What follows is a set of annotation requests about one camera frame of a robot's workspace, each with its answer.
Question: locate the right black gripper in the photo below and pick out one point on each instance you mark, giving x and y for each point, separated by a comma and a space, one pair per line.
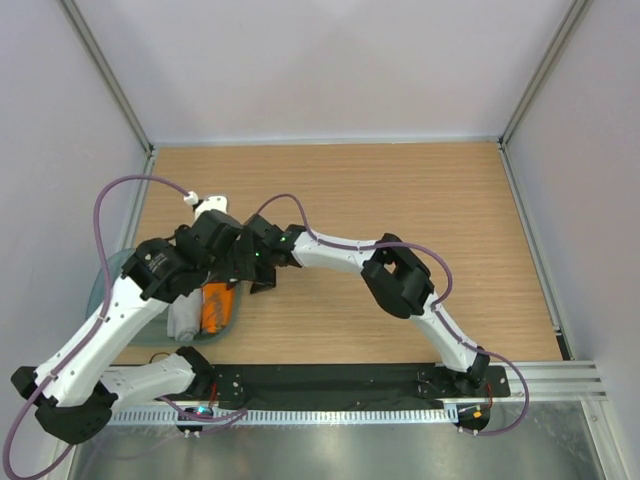
264, 280

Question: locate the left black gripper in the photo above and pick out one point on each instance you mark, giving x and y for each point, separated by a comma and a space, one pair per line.
228, 273

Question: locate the orange grey patterned towel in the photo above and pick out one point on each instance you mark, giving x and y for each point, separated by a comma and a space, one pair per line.
217, 308

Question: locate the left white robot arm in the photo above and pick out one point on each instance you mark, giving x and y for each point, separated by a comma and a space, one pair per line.
74, 392

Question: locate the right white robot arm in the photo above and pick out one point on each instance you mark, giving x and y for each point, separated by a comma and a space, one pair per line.
398, 280

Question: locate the blue translucent plastic tray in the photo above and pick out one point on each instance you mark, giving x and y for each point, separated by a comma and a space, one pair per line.
155, 332

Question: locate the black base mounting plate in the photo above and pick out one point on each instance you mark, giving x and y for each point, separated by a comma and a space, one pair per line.
349, 387

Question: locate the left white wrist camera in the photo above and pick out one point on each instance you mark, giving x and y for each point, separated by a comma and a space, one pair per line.
202, 204

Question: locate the left aluminium frame post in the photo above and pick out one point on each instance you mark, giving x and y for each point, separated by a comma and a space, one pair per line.
89, 42

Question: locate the aluminium frame post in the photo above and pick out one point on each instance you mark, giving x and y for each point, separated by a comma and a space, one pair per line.
89, 42
553, 52

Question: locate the white slotted cable duct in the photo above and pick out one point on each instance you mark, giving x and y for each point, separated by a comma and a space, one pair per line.
164, 415

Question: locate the aluminium rail front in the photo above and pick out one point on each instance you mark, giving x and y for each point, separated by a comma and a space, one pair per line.
537, 381

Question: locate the right aluminium frame post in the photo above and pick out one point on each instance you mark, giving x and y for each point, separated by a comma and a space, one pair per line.
553, 52

